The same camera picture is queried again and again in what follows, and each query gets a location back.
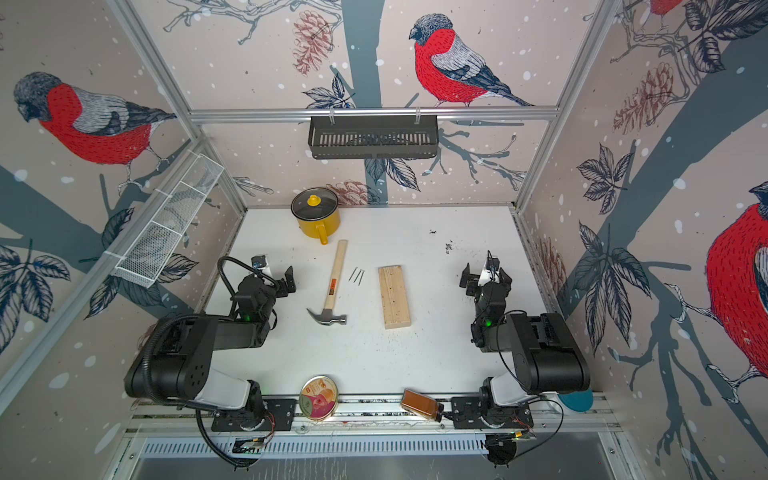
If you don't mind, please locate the round colourful tin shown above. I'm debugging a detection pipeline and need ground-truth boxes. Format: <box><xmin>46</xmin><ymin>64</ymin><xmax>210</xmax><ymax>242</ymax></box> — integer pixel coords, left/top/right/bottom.
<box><xmin>298</xmin><ymin>375</ymin><xmax>339</xmax><ymax>422</ymax></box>

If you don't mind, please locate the black hanging wire basket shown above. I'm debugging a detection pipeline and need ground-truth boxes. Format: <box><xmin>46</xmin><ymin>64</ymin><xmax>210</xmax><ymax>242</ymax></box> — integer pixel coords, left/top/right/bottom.
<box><xmin>308</xmin><ymin>115</ymin><xmax>439</xmax><ymax>160</ymax></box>

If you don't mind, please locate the pale wooden block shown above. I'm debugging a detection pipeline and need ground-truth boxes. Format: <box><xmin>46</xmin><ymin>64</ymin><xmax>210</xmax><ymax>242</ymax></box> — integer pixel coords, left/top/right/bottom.
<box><xmin>378</xmin><ymin>265</ymin><xmax>412</xmax><ymax>329</ymax></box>

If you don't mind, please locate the teal round disc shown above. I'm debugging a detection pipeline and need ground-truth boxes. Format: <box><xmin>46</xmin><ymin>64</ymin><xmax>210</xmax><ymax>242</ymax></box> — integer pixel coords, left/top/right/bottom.
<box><xmin>557</xmin><ymin>389</ymin><xmax>594</xmax><ymax>413</ymax></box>

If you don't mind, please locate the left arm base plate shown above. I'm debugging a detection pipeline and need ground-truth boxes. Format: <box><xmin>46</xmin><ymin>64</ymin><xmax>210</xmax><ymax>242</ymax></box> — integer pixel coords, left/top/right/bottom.
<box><xmin>211</xmin><ymin>397</ymin><xmax>298</xmax><ymax>433</ymax></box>

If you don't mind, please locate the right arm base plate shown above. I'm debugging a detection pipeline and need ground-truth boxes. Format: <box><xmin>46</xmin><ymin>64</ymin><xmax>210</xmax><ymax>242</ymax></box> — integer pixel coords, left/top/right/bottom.
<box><xmin>442</xmin><ymin>396</ymin><xmax>533</xmax><ymax>430</ymax></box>

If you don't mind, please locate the brown leather case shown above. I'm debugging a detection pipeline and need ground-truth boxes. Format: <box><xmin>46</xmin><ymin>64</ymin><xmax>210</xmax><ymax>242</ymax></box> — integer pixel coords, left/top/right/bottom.
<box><xmin>400</xmin><ymin>389</ymin><xmax>444</xmax><ymax>422</ymax></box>

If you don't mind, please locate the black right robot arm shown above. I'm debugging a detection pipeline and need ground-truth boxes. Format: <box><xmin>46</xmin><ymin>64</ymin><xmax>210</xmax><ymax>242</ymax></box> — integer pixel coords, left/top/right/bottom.
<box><xmin>459</xmin><ymin>257</ymin><xmax>591</xmax><ymax>419</ymax></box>

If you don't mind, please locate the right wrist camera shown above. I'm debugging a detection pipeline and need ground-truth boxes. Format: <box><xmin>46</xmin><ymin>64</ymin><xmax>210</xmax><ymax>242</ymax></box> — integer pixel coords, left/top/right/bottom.
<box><xmin>478</xmin><ymin>251</ymin><xmax>500</xmax><ymax>287</ymax></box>

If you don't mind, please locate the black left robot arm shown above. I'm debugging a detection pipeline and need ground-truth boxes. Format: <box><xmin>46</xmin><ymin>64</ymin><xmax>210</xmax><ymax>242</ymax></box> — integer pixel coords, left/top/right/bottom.
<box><xmin>124</xmin><ymin>256</ymin><xmax>296</xmax><ymax>424</ymax></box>

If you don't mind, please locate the white wire mesh shelf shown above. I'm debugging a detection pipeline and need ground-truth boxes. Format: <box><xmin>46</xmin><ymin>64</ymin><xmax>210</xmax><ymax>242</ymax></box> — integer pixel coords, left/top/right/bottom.
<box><xmin>112</xmin><ymin>153</ymin><xmax>224</xmax><ymax>288</ymax></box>

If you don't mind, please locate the yellow pot with lid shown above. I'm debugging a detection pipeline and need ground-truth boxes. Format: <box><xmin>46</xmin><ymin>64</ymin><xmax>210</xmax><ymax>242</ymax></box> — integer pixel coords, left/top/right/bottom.
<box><xmin>290</xmin><ymin>187</ymin><xmax>341</xmax><ymax>245</ymax></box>

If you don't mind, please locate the wooden handle claw hammer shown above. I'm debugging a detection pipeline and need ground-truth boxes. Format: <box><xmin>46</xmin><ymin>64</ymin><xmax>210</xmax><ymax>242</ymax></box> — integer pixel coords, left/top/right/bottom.
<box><xmin>307</xmin><ymin>239</ymin><xmax>348</xmax><ymax>326</ymax></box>

